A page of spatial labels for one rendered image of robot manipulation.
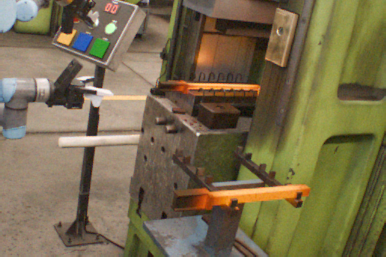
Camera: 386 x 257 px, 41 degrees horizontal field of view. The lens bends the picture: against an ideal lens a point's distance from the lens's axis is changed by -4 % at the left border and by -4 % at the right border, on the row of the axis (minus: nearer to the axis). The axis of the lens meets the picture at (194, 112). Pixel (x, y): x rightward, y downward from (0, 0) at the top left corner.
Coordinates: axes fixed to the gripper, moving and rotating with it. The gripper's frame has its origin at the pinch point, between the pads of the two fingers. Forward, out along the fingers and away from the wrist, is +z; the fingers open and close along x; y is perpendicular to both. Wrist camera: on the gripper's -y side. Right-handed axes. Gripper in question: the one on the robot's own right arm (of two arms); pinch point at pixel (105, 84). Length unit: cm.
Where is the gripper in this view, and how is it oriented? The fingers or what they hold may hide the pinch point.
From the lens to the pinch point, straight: 177.4
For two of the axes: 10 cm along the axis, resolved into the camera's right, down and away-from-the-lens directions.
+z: 8.4, -0.1, 5.4
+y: -1.9, 9.3, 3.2
